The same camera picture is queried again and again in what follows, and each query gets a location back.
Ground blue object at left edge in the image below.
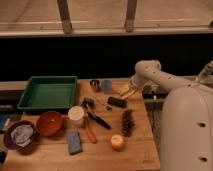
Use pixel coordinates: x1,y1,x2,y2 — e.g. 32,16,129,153
0,112,23,134

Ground small dark nut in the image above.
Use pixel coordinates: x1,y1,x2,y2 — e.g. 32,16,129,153
106,105,112,111

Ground black rectangular block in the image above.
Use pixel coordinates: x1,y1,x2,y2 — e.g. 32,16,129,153
107,97,127,108

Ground orange bowl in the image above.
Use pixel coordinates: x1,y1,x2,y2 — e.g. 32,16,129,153
36,111,63,136

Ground dark purple bowl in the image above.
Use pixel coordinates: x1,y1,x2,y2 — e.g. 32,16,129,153
3,120,37,151

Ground yellow apple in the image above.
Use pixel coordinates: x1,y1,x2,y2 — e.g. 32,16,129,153
110,134,125,150

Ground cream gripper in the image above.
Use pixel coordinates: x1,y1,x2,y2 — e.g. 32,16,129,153
119,80,143,100

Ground blue plastic cup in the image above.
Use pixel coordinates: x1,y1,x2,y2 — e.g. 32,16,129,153
101,79,112,94

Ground brown grape bunch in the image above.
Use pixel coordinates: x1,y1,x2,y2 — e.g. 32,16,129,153
121,110,135,137

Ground blue sponge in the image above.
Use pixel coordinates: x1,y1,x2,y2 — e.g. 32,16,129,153
67,131,82,155

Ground crumpled white cloth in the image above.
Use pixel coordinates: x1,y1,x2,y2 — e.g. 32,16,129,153
11,125,34,147

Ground wooden frame post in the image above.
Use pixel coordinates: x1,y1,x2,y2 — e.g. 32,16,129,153
57,0,73,34
124,0,137,32

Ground yellow banana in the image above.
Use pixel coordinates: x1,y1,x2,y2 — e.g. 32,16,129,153
118,88,135,100

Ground orange handled pliers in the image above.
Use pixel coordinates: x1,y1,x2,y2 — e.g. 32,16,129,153
84,118,97,144

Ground right wooden frame post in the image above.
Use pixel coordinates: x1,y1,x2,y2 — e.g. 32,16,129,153
124,0,137,32

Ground left wooden frame post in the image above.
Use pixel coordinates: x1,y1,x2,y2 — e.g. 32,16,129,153
57,0,73,34

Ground small metal cup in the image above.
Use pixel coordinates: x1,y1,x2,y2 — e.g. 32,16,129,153
90,79,100,92

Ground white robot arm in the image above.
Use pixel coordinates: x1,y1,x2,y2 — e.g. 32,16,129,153
120,60,213,171

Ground white cylindrical container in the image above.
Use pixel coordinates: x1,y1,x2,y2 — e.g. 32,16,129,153
68,106,84,127

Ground green plastic tray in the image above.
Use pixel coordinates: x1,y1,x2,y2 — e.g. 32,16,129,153
17,76,78,112

